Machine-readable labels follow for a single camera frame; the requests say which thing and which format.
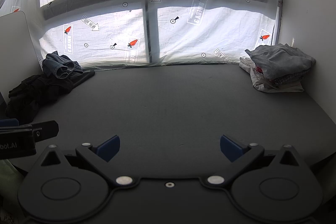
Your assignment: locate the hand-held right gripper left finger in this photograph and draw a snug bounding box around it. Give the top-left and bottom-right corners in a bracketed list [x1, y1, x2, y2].
[39, 135, 139, 188]

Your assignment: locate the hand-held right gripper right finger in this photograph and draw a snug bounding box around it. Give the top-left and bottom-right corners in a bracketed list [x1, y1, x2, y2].
[202, 135, 303, 188]

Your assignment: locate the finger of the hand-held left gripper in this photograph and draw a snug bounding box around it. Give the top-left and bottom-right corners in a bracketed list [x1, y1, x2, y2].
[0, 118, 19, 128]
[0, 120, 59, 142]

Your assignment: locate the blue denim garment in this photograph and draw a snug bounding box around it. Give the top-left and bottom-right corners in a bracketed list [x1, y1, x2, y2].
[42, 51, 83, 80]

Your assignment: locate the striped garment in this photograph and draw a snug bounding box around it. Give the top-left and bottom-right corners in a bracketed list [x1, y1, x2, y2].
[273, 73, 306, 85]

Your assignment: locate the white carrot printed curtain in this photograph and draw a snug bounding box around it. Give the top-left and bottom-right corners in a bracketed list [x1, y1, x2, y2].
[0, 0, 282, 72]

